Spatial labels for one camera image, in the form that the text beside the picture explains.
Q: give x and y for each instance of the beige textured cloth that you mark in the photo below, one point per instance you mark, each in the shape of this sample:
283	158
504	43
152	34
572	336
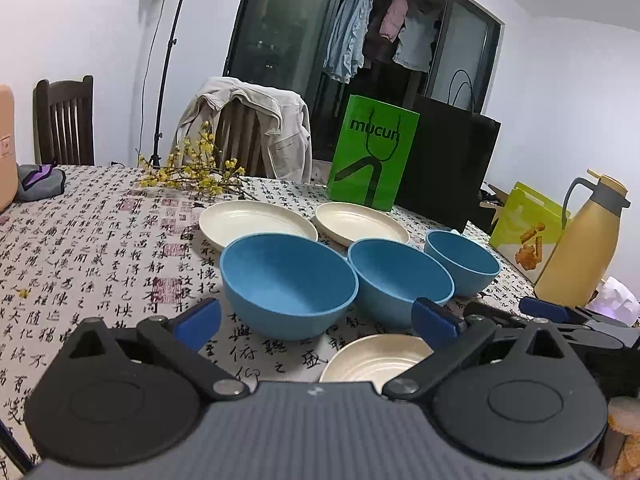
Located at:
625	435

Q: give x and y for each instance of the dark sliding glass door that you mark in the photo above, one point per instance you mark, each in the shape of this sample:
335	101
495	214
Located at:
280	35

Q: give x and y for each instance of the blue bowl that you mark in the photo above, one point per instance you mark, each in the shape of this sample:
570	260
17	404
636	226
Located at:
395	280
460	260
285	280

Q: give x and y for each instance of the pink hanging garment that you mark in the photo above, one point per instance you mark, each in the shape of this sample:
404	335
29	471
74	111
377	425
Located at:
392	17

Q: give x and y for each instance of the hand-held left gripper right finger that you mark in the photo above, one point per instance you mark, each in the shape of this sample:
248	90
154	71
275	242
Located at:
432	322

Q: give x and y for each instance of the dark wooden chair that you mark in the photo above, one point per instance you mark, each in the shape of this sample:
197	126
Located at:
65	120

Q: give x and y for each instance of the black paper bag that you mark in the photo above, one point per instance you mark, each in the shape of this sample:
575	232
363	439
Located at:
445	160

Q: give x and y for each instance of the yellow blossom branch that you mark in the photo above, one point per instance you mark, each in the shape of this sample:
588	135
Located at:
165	175

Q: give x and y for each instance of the light blue hanging shirt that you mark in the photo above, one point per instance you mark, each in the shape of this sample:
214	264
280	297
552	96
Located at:
347	35

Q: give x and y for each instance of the cream plate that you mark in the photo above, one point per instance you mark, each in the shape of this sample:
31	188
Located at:
255	222
370	360
360	222

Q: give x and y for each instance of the brown slatted wooden chair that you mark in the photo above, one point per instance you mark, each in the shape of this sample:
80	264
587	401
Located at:
240	135

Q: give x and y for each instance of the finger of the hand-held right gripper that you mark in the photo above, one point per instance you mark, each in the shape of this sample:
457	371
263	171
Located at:
542	306
500	316

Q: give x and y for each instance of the beige jacket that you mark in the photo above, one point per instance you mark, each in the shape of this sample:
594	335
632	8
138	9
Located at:
280	135

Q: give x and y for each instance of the green paper bag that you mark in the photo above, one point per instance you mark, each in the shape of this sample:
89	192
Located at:
372	155

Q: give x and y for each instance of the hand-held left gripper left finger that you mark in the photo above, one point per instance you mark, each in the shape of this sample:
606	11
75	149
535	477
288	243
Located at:
200	322

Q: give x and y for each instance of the purple tissue packet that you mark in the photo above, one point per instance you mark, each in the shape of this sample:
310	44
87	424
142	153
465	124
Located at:
617	300

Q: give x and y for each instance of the grey purple cloth pouch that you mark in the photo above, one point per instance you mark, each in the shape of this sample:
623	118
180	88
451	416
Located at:
40	182

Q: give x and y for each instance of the beige pink suitcase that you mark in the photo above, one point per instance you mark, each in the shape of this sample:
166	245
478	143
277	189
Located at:
6	150

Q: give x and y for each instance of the yellow-green gift bag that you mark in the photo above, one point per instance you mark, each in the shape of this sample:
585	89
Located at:
525	230

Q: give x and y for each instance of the yellow thermos jug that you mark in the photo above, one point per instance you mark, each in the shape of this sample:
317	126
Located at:
575	260

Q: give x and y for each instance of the pale hanging garment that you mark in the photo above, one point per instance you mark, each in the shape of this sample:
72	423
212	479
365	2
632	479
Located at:
415	42

